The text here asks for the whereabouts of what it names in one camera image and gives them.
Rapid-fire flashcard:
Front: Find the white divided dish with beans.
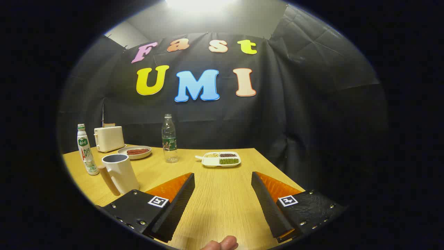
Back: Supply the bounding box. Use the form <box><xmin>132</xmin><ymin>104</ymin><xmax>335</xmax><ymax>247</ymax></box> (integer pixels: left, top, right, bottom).
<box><xmin>195</xmin><ymin>151</ymin><xmax>241</xmax><ymax>168</ymax></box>

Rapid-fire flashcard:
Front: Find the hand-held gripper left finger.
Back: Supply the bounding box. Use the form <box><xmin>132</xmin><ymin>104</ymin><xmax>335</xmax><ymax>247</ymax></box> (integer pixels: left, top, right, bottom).
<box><xmin>95</xmin><ymin>172</ymin><xmax>195</xmax><ymax>243</ymax></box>

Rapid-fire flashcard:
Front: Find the round white plate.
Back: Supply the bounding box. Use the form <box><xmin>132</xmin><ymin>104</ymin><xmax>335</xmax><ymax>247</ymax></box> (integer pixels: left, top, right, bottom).
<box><xmin>117</xmin><ymin>145</ymin><xmax>152</xmax><ymax>160</ymax></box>

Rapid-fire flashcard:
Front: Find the clear plastic water bottle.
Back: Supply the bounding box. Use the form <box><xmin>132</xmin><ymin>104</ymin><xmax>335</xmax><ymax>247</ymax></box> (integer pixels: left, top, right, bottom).
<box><xmin>162</xmin><ymin>114</ymin><xmax>179</xmax><ymax>163</ymax></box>

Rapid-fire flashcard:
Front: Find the wooden table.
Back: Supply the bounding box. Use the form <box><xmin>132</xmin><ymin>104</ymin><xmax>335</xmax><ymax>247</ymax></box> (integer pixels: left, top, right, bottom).
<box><xmin>62</xmin><ymin>144</ymin><xmax>306</xmax><ymax>250</ymax></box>

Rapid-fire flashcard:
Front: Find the black backdrop cloth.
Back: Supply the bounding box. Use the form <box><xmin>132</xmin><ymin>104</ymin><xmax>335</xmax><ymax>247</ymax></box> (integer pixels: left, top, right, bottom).
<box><xmin>57</xmin><ymin>5</ymin><xmax>389</xmax><ymax>195</ymax></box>

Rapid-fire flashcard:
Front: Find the cream toaster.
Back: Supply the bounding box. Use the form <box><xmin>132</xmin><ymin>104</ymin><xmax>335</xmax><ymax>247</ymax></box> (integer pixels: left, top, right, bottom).
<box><xmin>94</xmin><ymin>126</ymin><xmax>125</xmax><ymax>153</ymax></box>

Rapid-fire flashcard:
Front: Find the white cup with wooden handle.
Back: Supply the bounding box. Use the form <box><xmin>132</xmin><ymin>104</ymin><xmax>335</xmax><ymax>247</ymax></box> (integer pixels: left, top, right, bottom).
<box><xmin>97</xmin><ymin>154</ymin><xmax>140</xmax><ymax>197</ymax></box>

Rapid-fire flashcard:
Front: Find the white juice bottle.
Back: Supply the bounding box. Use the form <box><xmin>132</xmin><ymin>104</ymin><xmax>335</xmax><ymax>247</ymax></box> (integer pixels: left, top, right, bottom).
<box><xmin>77</xmin><ymin>124</ymin><xmax>100</xmax><ymax>176</ymax></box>

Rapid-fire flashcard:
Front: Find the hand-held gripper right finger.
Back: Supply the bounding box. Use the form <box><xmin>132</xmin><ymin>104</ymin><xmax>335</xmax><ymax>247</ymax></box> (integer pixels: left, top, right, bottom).
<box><xmin>251</xmin><ymin>171</ymin><xmax>348</xmax><ymax>243</ymax></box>

